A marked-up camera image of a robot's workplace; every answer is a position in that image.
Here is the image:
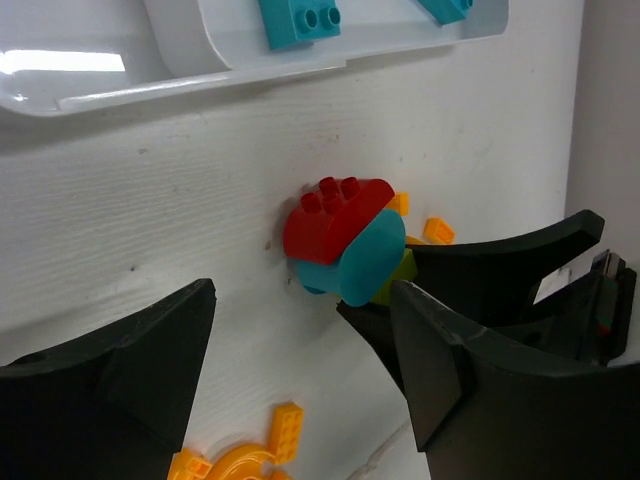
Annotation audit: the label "orange arch lego pieces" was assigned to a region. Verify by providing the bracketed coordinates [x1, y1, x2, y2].
[167, 443, 291, 480]

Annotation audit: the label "orange long lego plate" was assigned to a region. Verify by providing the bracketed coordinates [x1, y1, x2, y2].
[268, 403, 304, 465]

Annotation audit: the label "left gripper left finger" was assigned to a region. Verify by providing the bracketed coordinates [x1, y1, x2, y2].
[1, 279, 216, 479]

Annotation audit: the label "orange curved lego brick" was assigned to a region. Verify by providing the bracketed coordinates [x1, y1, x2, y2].
[405, 235, 426, 245]

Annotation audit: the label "red lego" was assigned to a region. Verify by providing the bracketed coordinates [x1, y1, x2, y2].
[282, 177, 395, 265]

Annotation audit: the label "white divided sorting tray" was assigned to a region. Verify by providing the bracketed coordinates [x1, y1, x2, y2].
[1, 1, 510, 117]

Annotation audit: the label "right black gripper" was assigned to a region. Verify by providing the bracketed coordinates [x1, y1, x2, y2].
[410, 210, 637, 367]

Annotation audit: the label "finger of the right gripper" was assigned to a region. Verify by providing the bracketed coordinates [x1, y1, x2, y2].
[336, 301, 405, 394]

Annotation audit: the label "tiny orange lego stud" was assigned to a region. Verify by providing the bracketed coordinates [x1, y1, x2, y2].
[386, 192, 410, 216]

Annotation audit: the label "teal rounded lego brick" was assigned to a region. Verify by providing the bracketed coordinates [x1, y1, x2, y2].
[294, 209, 406, 307]

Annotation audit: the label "green lego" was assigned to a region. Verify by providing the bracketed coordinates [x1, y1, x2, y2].
[369, 248, 419, 307]

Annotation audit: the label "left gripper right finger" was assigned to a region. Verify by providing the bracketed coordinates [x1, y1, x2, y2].
[391, 281, 639, 479]

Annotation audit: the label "teal square lego brick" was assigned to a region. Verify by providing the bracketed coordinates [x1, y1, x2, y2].
[258, 0, 342, 51]

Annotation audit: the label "small orange lego brick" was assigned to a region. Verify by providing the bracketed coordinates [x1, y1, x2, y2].
[423, 217, 456, 245]

